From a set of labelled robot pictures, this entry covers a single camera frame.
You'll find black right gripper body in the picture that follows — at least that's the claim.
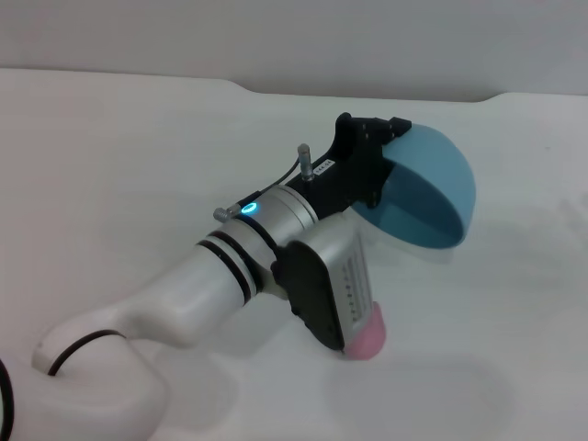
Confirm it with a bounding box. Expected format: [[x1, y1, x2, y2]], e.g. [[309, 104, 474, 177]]
[[285, 111, 399, 221]]

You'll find blue bowl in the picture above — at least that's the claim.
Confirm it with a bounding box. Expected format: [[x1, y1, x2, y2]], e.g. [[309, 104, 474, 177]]
[[351, 124, 477, 252]]

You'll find pink toy peach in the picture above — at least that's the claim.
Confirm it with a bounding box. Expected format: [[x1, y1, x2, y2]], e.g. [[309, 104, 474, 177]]
[[342, 302, 386, 360]]

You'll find right arm cable with connector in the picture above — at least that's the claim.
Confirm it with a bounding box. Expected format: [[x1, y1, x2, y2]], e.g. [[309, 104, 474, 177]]
[[212, 143, 314, 222]]

